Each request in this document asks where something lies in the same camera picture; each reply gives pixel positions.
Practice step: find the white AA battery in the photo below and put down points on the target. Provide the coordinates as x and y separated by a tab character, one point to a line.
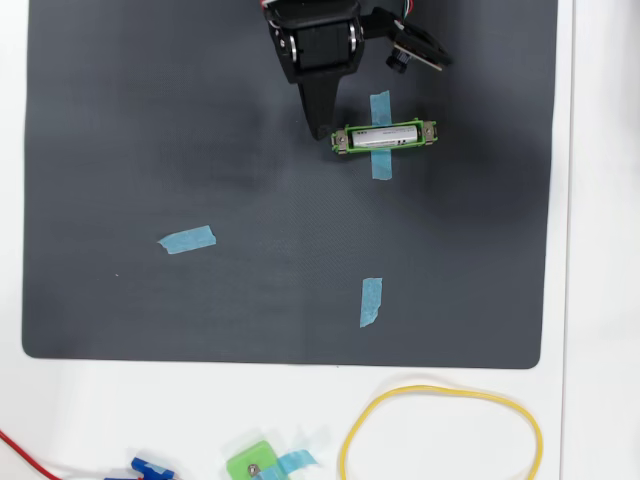
385	137

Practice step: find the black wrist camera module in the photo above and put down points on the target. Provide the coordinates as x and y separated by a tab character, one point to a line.
420	45

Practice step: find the green block with screw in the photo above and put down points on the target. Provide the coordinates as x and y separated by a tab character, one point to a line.
250	457

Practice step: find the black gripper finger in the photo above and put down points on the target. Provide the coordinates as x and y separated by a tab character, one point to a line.
320	110

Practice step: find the blue tape on green block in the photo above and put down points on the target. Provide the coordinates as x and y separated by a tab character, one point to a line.
297	460

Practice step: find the blue tape strip torn end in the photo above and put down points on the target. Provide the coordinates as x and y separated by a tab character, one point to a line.
187	240

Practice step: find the green battery holder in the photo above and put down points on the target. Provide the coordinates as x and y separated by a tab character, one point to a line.
360	149

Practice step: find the long blue tape strip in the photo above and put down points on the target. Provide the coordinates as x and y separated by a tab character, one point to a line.
382	167

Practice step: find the blue connector clip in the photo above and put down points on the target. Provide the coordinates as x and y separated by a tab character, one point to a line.
145	466

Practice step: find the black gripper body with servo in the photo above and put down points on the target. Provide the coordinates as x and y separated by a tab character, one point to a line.
318	49

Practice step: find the yellow rubber band loop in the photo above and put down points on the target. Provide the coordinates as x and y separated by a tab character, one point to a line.
425	387

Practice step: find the dark grey textured mat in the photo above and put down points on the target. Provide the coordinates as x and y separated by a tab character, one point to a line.
200	150

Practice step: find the blue tape strip angled end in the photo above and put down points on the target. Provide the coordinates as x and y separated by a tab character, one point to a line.
371	300

